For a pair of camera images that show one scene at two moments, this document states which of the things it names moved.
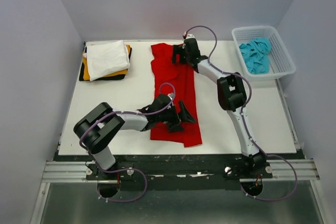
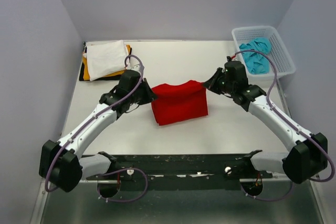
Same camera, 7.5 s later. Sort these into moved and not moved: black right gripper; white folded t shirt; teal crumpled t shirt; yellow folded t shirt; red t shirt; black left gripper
Moved: red t shirt; black left gripper; black right gripper
Not moved: yellow folded t shirt; white folded t shirt; teal crumpled t shirt
